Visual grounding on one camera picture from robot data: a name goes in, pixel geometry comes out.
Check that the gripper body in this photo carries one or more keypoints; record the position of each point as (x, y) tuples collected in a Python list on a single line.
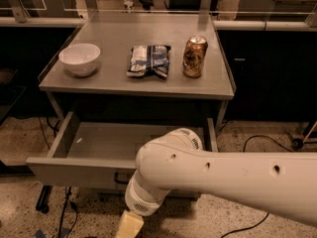
[(140, 201)]

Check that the grey top drawer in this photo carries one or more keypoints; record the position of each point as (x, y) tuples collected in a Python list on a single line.
[(94, 155)]

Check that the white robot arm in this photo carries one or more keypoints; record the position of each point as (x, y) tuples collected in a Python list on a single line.
[(284, 184)]

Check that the grey metal drawer cabinet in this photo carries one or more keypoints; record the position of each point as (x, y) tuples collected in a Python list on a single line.
[(124, 79)]

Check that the black stand leg with wheel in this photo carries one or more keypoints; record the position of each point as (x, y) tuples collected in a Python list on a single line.
[(43, 200)]

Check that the blue white snack bag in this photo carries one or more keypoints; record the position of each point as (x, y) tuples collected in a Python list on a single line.
[(149, 60)]

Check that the white ceramic bowl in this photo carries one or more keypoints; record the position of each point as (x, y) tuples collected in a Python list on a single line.
[(80, 59)]

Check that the orange soda can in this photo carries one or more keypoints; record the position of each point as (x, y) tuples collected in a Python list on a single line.
[(194, 55)]

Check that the white horizontal rail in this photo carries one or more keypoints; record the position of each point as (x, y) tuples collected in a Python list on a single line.
[(171, 21)]

